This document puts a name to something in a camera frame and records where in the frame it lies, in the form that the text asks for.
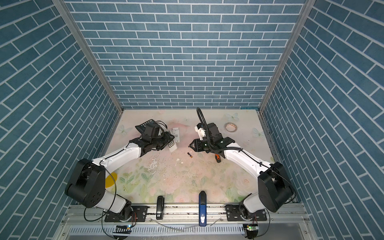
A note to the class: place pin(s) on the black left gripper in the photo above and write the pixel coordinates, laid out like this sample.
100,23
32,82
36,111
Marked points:
167,138

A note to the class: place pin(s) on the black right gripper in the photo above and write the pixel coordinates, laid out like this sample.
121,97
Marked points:
197,144

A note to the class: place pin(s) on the white air conditioner remote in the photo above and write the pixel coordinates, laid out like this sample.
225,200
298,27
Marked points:
172,146

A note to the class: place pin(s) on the orange handled screwdriver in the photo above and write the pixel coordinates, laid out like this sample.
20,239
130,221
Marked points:
218,158

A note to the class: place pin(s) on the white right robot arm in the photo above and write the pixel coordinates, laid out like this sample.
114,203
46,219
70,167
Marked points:
274,188

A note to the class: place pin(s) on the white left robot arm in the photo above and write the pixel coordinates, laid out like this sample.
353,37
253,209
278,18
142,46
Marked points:
87,182

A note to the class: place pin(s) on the small white remote control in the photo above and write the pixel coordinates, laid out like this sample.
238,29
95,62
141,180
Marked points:
176,134

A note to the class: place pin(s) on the black desktop calculator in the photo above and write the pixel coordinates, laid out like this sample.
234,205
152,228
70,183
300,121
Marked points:
141,128

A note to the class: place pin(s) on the tape roll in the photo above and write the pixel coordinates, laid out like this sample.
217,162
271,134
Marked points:
231,127

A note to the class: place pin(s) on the black stapler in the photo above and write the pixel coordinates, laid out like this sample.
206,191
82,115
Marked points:
160,208

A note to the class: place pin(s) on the yellow pen cup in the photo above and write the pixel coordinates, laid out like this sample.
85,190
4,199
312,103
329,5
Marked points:
110,180

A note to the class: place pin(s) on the blue stapler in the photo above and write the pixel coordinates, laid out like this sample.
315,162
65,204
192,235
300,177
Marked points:
202,209

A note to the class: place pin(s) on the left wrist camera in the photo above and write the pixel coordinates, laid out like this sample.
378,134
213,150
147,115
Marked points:
150,133

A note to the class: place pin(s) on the aluminium front rail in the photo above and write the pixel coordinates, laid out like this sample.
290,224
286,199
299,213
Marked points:
181,222

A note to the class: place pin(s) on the aluminium corner post left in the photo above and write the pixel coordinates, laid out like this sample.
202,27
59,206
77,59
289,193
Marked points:
81,41

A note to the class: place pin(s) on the aluminium corner post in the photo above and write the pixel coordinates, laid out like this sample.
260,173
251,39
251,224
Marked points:
303,16
81,41

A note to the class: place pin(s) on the aluminium corner post right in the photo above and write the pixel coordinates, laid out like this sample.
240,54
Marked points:
303,16

